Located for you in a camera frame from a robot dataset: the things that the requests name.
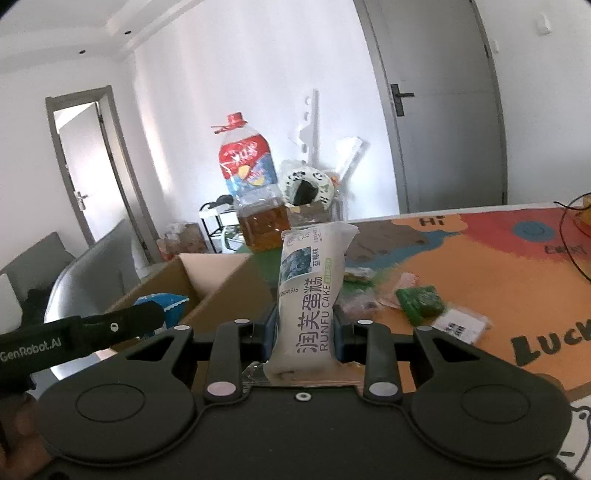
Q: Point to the brown cardboard box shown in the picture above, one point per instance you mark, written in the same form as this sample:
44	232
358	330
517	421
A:
314	213

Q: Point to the large oil bottle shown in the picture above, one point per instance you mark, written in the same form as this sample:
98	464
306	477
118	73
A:
249	175

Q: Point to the grey door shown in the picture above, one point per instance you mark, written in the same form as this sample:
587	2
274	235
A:
438	115

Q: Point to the small green brown packet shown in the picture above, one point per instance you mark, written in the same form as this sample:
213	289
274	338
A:
359	274

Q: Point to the white plastic bag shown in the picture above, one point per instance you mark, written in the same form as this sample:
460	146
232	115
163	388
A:
231	240

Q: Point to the cardboard boxes with goods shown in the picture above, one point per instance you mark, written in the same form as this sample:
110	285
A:
184	240

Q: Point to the white cake packet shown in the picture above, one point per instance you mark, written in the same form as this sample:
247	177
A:
309	304

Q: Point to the white board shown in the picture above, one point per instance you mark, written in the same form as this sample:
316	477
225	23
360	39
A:
351	154

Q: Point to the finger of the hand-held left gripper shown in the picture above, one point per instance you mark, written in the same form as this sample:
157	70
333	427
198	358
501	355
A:
129	323

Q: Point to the dark cloth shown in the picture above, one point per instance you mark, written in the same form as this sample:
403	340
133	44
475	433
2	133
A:
34	309

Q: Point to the white wooden rack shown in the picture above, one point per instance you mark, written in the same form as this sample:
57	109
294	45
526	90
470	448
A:
309	124

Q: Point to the grey sofa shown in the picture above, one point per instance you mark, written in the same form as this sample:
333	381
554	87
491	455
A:
32	263

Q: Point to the grey framed doorway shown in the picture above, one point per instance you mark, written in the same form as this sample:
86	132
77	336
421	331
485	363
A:
117	161

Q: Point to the person's left hand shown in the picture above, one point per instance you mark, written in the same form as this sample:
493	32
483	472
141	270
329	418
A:
21	434

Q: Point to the dark green snack packet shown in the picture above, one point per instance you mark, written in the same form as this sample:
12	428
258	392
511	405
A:
420	304

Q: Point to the colourful cartoon table mat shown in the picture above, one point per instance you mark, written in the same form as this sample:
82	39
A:
508	286

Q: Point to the panda print round cushion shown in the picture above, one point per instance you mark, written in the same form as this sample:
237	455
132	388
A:
318	184

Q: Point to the yellow container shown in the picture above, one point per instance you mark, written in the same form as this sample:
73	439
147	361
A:
584	214

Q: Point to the black label clear packet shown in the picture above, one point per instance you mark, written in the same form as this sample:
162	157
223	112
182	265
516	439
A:
459	325

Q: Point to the blue white snack packet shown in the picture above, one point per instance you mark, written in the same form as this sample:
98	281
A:
173	307

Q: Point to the black shoe rack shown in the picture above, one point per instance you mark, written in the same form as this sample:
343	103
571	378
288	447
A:
207	221

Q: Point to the orange pink snack wrapper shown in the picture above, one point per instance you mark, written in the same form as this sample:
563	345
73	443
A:
401	288

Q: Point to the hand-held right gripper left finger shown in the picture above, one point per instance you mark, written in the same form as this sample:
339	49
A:
270	334

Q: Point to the grey chair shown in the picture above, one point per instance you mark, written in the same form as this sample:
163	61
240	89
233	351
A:
92	277

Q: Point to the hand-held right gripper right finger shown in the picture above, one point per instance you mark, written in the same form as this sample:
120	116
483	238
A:
338	332

